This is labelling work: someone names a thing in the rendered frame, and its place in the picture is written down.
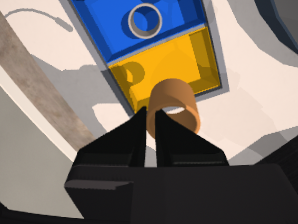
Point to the bronze bushing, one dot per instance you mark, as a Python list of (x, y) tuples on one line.
[(173, 92)]

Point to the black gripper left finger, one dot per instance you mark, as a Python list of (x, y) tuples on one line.
[(123, 145)]

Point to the yellow bin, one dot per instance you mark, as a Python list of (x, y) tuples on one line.
[(189, 58)]

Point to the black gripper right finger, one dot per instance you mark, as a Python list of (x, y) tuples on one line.
[(182, 147)]

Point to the blue bin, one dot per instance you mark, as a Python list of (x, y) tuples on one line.
[(107, 22)]

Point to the grey metal bushing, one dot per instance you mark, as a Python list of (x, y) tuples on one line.
[(144, 34)]

